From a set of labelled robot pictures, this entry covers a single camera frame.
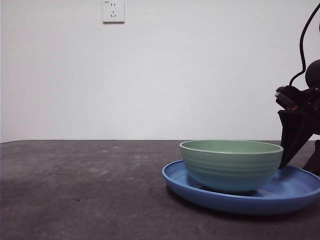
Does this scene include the green ribbed bowl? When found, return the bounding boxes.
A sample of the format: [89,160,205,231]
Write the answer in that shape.
[179,139,285,193]

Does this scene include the blue plate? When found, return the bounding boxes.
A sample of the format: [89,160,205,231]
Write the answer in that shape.
[161,159,320,216]

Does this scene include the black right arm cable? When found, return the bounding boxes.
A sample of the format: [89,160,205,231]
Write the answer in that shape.
[289,2,320,87]

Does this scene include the white wall socket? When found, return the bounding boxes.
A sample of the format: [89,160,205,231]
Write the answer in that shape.
[102,0,126,25]

